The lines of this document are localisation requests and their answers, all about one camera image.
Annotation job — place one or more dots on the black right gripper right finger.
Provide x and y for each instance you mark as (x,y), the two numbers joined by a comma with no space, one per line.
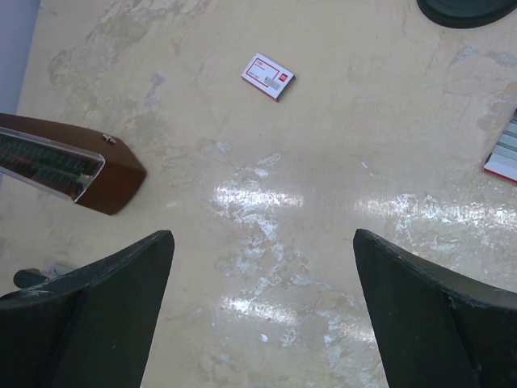
(435,327)

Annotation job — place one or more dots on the grey stapler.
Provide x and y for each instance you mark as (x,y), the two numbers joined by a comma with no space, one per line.
(29,277)

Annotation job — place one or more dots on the brown wooden metronome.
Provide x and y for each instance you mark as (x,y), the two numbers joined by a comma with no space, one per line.
(92,169)

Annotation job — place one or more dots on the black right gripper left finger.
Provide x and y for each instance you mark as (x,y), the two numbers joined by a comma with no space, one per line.
(92,327)

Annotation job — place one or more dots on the red white staple box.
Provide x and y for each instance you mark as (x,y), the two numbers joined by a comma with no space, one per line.
(268,76)

